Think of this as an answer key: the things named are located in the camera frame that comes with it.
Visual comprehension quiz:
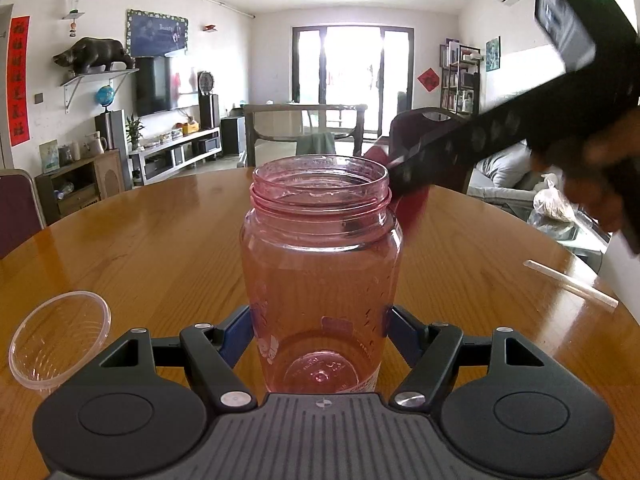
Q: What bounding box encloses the grey sofa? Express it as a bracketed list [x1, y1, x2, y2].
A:
[470, 145, 566, 206]

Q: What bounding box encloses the black framed glass door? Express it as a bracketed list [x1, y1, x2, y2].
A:
[292, 25, 416, 136]

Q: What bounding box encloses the red wall banner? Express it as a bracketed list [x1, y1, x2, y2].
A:
[7, 16, 32, 147]

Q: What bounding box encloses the white wall shelf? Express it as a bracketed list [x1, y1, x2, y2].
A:
[61, 68, 140, 113]

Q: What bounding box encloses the black metal bookshelf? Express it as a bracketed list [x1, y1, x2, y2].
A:
[439, 37, 482, 115]

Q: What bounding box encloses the person's right hand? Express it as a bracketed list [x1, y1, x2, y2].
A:
[530, 110, 640, 256]

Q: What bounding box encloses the grey tall speaker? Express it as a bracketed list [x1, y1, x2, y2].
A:
[95, 110, 127, 151]

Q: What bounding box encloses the dark framed wall poster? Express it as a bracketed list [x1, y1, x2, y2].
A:
[125, 8, 189, 58]

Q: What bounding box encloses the clear plastic food bag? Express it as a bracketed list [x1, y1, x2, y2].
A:
[532, 174, 578, 223]

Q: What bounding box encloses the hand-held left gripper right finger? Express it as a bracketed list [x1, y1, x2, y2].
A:
[389, 305, 546, 411]

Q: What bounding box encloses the green cloth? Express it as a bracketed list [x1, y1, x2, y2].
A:
[296, 132, 337, 157]

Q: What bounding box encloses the white wrapped straw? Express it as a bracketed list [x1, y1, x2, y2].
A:
[523, 259, 619, 313]

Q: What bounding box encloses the red diamond wall decoration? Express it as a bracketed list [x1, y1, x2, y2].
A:
[417, 66, 441, 93]

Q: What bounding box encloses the pink and green bottle cap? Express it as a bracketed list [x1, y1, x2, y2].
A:
[364, 145, 430, 233]

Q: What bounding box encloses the small shelf with figurine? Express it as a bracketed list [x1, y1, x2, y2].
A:
[62, 0, 86, 38]

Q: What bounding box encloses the maroon padded chair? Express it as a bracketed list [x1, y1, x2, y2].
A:
[0, 169, 43, 261]
[389, 106, 476, 196]

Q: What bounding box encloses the black tall speaker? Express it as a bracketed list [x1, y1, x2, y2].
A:
[199, 95, 221, 130]

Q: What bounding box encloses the dark bull statue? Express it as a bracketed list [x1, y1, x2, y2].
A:
[52, 36, 137, 73]

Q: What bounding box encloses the pink transparent bottle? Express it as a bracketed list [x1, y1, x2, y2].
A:
[240, 155, 404, 395]

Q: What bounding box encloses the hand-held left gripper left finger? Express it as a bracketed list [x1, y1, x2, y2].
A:
[102, 305, 256, 408]

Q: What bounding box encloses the wooden armchair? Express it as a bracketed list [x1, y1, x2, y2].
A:
[243, 103, 368, 168]

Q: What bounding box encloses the small picture frame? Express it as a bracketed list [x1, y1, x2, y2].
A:
[39, 140, 61, 173]

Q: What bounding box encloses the glass side table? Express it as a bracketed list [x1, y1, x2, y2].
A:
[527, 207, 611, 261]

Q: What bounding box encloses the white television stand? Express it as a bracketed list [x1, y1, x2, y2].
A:
[129, 127, 222, 186]

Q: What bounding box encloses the green potted plant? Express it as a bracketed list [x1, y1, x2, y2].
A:
[125, 115, 146, 151]

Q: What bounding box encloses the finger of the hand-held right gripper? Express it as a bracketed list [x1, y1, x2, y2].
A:
[387, 102, 533, 197]

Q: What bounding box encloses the wooden side cabinet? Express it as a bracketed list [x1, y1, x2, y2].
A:
[35, 149, 126, 226]

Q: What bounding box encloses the wall television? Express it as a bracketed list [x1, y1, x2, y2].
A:
[135, 55, 201, 116]

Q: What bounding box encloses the dark drawer cabinet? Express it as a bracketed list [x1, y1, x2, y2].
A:
[221, 115, 247, 156]

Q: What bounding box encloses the clear plastic cup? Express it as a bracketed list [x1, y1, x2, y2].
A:
[8, 290, 112, 392]

